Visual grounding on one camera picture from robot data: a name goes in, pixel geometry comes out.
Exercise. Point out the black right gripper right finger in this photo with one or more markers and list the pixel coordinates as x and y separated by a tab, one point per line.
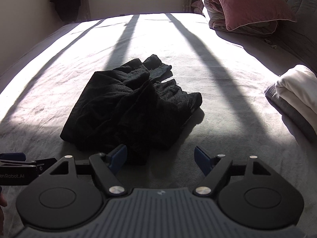
216	170

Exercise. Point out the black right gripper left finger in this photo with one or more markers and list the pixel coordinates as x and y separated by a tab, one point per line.
104	169

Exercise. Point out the black knit garment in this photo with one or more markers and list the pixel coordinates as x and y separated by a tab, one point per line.
138	104

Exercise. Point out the person's left hand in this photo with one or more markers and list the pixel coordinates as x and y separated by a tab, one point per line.
3	203

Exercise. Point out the grey bed sheet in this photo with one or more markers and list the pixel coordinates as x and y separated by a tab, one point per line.
230	72

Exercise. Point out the folded grey garment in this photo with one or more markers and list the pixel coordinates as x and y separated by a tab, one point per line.
284	108

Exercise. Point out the folded white garment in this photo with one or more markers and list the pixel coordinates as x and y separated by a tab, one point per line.
298	87

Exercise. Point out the grey quilted headboard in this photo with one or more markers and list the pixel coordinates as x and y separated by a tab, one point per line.
296	42

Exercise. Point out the pink small cushion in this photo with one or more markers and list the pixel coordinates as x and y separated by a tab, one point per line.
197	7

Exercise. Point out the rolled pale quilt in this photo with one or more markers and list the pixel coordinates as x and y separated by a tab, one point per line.
216	19

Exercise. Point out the maroon velvet pillow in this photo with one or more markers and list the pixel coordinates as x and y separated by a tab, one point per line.
240	13

